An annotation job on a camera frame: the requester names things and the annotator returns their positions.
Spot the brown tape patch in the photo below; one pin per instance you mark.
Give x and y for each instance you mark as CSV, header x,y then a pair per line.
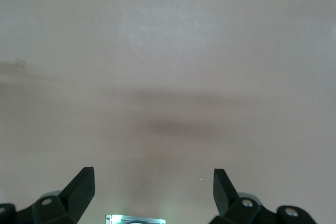
x,y
21,64

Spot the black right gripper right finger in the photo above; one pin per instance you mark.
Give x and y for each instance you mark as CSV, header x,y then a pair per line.
x,y
228,205

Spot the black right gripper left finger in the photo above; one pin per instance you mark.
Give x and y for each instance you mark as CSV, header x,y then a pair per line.
x,y
71,203

